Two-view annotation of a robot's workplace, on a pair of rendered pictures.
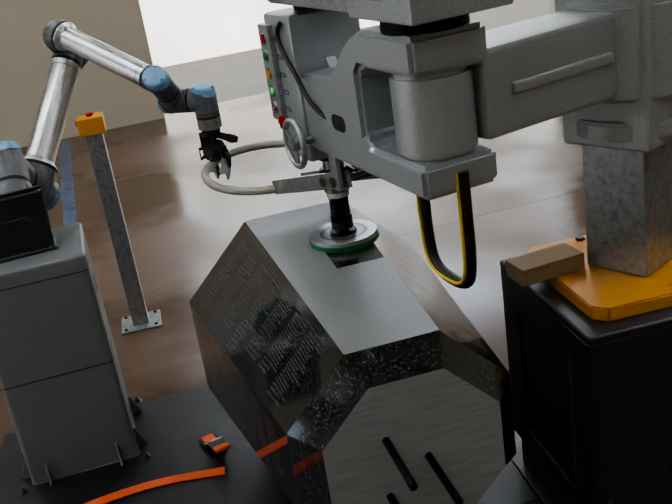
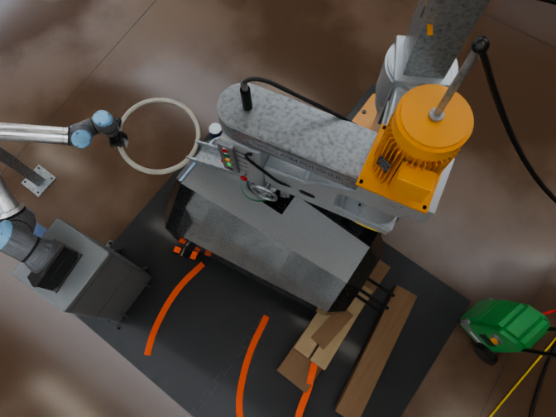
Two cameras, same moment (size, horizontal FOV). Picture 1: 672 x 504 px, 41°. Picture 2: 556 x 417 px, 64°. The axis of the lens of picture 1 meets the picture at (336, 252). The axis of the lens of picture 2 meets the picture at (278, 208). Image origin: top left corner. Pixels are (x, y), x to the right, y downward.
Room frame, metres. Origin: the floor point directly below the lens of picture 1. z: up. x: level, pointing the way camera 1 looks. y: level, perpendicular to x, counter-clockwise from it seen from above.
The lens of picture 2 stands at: (1.89, 0.51, 3.33)
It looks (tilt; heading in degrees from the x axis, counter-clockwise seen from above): 72 degrees down; 319
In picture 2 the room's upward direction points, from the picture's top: 3 degrees counter-clockwise
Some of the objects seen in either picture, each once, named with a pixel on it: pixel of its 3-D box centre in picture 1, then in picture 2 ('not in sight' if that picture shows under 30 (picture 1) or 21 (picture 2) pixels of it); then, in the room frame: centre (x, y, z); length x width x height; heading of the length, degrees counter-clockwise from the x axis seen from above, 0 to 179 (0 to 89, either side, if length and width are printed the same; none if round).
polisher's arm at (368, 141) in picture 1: (378, 110); (327, 182); (2.31, -0.16, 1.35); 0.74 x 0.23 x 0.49; 22
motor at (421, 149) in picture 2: not in sight; (415, 148); (2.06, -0.26, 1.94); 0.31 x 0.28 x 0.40; 112
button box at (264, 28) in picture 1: (274, 72); (229, 156); (2.70, 0.10, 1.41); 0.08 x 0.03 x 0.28; 22
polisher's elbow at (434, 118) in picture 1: (433, 109); (383, 198); (2.07, -0.28, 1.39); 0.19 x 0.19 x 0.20
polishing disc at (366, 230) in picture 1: (343, 233); (259, 182); (2.68, -0.03, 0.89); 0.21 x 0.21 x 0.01
